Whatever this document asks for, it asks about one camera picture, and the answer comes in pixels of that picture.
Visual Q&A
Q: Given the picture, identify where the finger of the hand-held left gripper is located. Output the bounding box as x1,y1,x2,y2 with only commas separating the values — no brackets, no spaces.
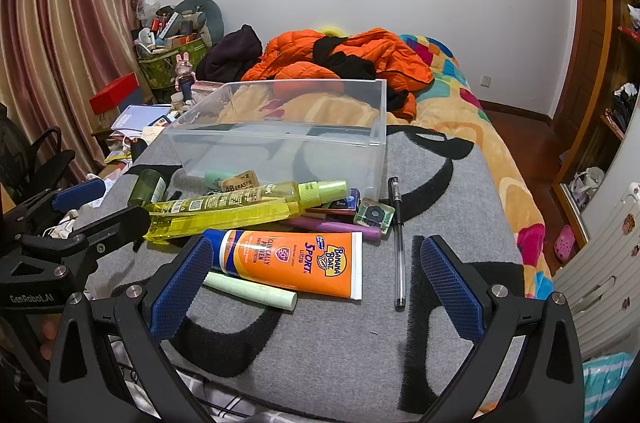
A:
60,204,152,261
10,179,107,234

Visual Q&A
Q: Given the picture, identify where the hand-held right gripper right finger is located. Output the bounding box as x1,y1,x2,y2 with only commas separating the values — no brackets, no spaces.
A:
419,234,586,423

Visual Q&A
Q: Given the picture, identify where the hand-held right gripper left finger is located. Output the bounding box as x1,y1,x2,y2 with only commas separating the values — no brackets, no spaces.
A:
47,234,216,423

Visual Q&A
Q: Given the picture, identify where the dark green bottle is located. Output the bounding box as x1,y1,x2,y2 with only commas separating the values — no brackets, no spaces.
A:
127,169,168,208

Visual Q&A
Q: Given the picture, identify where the black pen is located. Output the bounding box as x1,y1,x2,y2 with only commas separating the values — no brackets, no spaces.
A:
387,176,407,310

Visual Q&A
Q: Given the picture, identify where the pale cream tube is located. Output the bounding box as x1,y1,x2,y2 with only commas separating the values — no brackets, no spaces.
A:
202,270,298,313

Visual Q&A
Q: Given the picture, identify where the yellow spray bottle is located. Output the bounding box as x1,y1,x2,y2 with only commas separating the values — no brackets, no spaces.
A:
142,180,349,244

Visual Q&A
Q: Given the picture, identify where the orange sunscreen tube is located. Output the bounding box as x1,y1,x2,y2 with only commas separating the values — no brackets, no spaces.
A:
201,228,364,301

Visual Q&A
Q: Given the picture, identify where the purple-handled metal back scratcher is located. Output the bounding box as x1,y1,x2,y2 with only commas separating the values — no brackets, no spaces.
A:
285,215,383,244

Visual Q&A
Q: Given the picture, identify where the tan eraser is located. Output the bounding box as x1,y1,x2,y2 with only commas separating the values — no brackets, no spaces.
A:
220,170,259,193

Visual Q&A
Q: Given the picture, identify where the clear plastic bin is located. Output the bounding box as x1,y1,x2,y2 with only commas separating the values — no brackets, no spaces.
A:
161,78,389,204

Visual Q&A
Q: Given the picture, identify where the person's left hand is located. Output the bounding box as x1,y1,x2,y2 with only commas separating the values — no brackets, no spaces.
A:
37,315,63,361

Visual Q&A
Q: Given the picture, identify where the black office chair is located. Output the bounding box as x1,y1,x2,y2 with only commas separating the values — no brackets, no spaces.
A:
0,103,76,204

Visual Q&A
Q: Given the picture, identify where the pile of loose papers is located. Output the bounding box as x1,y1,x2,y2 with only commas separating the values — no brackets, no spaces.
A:
90,123,166,184

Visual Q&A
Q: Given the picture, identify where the blue notebook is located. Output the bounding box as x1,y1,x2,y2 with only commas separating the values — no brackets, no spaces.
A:
111,104,173,131

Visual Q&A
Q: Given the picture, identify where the red box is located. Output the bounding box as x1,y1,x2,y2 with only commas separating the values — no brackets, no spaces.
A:
89,72,141,115

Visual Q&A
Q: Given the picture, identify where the green square case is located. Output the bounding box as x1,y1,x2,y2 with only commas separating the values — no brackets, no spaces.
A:
356,198,396,236

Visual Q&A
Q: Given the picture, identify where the colourful patterned bedspread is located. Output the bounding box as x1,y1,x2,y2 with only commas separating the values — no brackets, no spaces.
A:
220,33,556,289

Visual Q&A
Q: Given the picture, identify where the pink clog shoe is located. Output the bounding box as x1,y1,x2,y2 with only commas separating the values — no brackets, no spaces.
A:
554,224,577,264

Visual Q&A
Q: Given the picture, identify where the small dark blue box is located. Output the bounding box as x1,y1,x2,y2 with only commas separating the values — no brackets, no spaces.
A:
320,188,362,216

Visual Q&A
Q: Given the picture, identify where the green storage bag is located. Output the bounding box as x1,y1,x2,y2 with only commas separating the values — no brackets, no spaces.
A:
137,36,211,91

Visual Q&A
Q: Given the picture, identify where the white suitcase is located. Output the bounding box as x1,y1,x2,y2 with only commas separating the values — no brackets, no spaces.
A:
552,183,640,354

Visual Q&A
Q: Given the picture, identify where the pink pouch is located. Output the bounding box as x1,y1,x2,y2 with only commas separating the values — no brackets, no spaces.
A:
190,80,223,106

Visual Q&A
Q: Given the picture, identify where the pink bunny toy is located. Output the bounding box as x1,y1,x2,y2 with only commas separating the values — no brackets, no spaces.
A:
172,50,197,101

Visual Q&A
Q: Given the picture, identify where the striped pink curtain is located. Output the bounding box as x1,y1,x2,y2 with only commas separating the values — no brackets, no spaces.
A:
0,0,151,184

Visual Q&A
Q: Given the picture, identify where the white plastic bag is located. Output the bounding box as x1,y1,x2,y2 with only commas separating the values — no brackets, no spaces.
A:
570,167,606,209

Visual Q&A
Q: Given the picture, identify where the teal striped cloth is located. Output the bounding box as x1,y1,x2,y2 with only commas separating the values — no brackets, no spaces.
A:
582,352,636,423

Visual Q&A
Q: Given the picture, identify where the dark purple garment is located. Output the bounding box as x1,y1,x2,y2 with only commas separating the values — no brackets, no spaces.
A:
196,24,265,83

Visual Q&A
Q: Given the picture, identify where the white wardrobe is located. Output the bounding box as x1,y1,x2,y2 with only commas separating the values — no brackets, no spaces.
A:
580,98,640,244

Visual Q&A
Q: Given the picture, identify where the grey neck pillow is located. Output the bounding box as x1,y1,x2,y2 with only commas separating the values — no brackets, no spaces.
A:
172,0,226,49

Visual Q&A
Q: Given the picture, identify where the wooden shelf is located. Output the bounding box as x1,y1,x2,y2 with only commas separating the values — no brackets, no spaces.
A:
555,0,640,244

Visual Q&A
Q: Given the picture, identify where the orange puffer jacket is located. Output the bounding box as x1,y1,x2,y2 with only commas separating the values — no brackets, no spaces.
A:
241,28,435,120

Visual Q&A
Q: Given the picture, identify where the black garment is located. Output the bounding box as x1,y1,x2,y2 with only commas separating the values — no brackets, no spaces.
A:
312,36,381,79

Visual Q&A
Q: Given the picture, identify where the wooden door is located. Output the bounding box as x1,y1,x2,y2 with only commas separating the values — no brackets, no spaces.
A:
550,0,613,129

